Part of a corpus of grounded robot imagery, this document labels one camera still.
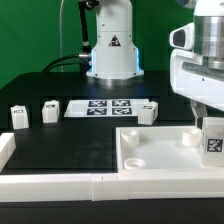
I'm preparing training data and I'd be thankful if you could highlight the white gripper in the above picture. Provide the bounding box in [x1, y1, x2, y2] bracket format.
[170, 49, 224, 127]

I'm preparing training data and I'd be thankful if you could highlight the white square tabletop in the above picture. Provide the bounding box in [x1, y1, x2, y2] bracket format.
[116, 126, 224, 173]

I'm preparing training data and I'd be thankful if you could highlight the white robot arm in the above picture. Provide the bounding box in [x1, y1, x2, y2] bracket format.
[78, 0, 224, 126]

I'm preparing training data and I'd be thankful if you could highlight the white sheet with fiducial tags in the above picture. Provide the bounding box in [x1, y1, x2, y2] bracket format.
[64, 99, 149, 118]

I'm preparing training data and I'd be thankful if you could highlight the white L-shaped obstacle fence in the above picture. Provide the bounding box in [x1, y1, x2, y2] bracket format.
[0, 132, 224, 203]

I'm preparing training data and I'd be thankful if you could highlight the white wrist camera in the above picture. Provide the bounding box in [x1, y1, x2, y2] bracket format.
[169, 23, 195, 50]

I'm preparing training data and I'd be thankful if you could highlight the black cable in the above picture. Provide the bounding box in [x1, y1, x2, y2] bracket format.
[41, 53, 92, 73]

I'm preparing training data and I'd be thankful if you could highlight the grey thin cable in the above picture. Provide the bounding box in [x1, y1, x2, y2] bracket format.
[58, 0, 66, 73]

